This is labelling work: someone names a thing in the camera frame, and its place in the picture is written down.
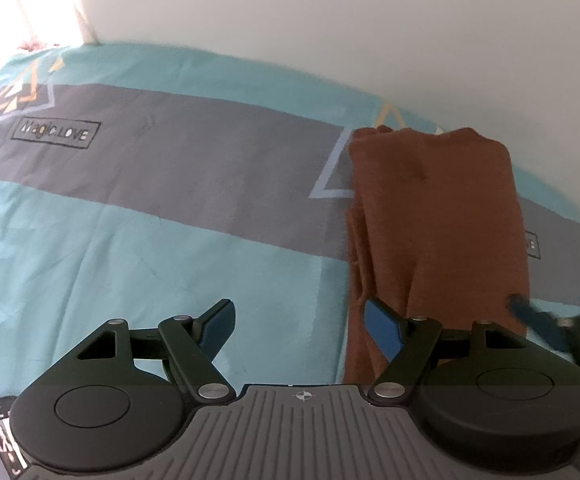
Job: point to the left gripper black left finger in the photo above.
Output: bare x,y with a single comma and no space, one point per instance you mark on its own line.
122,395

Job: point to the teal and grey bedsheet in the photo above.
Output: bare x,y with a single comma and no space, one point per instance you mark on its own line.
145,184

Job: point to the brown knit sweater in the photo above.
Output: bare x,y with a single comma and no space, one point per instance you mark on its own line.
435,229

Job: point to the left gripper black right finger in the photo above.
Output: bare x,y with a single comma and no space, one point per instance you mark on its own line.
486,396

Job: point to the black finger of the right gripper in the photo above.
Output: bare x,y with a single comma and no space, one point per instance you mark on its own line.
555,332

